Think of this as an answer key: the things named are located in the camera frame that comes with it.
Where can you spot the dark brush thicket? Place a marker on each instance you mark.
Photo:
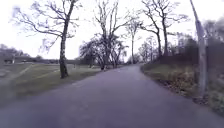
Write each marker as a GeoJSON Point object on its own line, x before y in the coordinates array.
{"type": "Point", "coordinates": [186, 55]}

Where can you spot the leaning pale pole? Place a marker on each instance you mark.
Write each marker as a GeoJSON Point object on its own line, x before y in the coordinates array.
{"type": "Point", "coordinates": [201, 60]}

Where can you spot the grass verge with field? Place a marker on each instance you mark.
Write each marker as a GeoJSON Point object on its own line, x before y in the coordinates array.
{"type": "Point", "coordinates": [36, 78]}

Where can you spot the grass verge with leaves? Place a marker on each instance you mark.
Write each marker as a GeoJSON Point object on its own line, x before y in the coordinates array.
{"type": "Point", "coordinates": [173, 78]}

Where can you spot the grey asphalt path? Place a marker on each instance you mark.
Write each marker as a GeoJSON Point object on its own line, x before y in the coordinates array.
{"type": "Point", "coordinates": [116, 100]}

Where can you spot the row of bare trees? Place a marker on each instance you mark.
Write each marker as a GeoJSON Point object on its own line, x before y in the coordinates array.
{"type": "Point", "coordinates": [106, 50]}

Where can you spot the large bare tree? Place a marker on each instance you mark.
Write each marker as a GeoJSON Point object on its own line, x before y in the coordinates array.
{"type": "Point", "coordinates": [63, 63]}

